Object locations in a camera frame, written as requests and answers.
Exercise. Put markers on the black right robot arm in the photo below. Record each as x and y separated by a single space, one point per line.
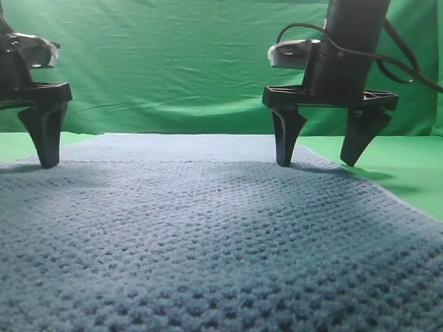
354 27

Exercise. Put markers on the blue waffle weave towel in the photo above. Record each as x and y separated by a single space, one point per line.
207 233

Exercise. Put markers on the green backdrop cloth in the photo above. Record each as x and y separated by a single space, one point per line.
165 66

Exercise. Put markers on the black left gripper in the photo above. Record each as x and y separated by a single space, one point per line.
47 102

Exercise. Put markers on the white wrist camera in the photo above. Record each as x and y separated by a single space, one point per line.
292 54
37 52

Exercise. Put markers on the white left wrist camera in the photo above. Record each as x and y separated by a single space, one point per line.
37 52

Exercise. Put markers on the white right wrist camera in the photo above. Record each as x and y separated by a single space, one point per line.
292 54

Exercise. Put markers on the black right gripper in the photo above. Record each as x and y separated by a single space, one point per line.
331 79

